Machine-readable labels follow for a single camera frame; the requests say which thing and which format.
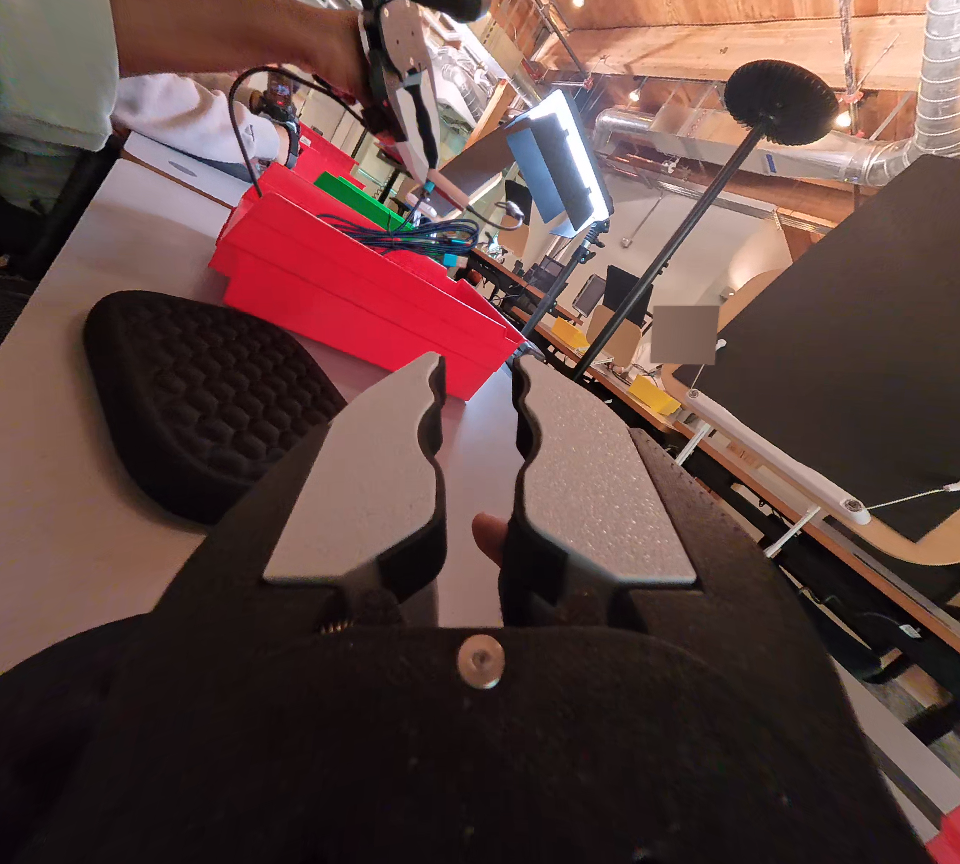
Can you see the person's left hand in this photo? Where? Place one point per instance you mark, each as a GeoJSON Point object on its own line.
{"type": "Point", "coordinates": [345, 54]}

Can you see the led light panel on tripod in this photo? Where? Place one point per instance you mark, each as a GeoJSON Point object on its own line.
{"type": "Point", "coordinates": [592, 174]}

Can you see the small grey monitor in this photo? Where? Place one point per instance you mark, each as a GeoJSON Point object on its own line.
{"type": "Point", "coordinates": [590, 293]}

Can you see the black board on white stand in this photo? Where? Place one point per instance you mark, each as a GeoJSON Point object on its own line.
{"type": "Point", "coordinates": [772, 455]}

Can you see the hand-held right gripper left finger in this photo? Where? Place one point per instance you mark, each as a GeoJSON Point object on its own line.
{"type": "Point", "coordinates": [360, 489]}

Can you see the black monitor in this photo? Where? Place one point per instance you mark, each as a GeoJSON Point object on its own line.
{"type": "Point", "coordinates": [626, 290]}

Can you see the white cloth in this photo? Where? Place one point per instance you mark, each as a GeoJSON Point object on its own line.
{"type": "Point", "coordinates": [187, 111]}

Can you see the black panel on wooden board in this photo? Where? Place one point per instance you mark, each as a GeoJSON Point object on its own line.
{"type": "Point", "coordinates": [840, 324]}

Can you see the red plastic bin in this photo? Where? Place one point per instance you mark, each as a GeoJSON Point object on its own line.
{"type": "Point", "coordinates": [337, 309]}
{"type": "Point", "coordinates": [322, 156]}
{"type": "Point", "coordinates": [946, 845]}

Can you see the silver laptop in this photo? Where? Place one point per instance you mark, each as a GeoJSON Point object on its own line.
{"type": "Point", "coordinates": [172, 163]}

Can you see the black round disc stand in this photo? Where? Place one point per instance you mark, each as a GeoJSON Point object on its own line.
{"type": "Point", "coordinates": [780, 101]}

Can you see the black device with red light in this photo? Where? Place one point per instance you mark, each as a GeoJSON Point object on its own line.
{"type": "Point", "coordinates": [279, 107]}

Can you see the person's pale clothing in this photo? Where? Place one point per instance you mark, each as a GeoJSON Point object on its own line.
{"type": "Point", "coordinates": [52, 39]}

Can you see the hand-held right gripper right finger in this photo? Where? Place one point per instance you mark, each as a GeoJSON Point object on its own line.
{"type": "Point", "coordinates": [600, 497]}

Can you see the black honeycomb cushion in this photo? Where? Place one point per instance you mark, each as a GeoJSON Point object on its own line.
{"type": "Point", "coordinates": [202, 392]}

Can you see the person's left forearm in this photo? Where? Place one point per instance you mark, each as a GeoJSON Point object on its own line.
{"type": "Point", "coordinates": [225, 32]}

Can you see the green plastic bin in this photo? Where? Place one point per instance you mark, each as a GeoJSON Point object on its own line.
{"type": "Point", "coordinates": [352, 197]}

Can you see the silver ventilation duct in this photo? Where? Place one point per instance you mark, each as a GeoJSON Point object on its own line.
{"type": "Point", "coordinates": [750, 148]}

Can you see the yellow plastic bin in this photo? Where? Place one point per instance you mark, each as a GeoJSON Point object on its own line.
{"type": "Point", "coordinates": [652, 395]}
{"type": "Point", "coordinates": [570, 333]}

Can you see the person's right hand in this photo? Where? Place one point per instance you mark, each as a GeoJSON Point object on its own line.
{"type": "Point", "coordinates": [489, 534]}

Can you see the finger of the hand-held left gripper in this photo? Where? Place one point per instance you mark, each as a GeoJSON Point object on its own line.
{"type": "Point", "coordinates": [433, 129]}
{"type": "Point", "coordinates": [405, 118]}

